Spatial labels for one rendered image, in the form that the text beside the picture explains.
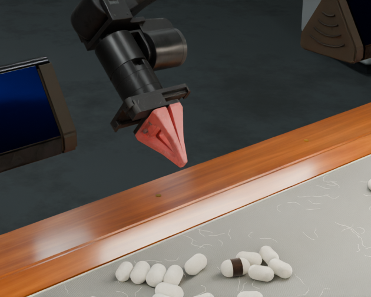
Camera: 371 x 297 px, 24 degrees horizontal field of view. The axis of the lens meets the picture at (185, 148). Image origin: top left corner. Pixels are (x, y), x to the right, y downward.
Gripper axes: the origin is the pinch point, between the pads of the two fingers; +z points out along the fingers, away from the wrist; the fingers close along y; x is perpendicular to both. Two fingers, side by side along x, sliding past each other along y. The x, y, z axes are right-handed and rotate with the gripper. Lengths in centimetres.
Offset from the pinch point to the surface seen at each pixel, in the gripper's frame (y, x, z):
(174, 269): -7.6, 2.6, 12.7
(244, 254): 2.0, 1.0, 14.7
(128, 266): -11.1, 6.0, 9.2
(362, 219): 23.8, 1.3, 16.6
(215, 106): 167, 178, -88
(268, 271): 1.6, -1.8, 18.5
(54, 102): -32.0, -31.2, 4.1
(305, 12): 264, 189, -131
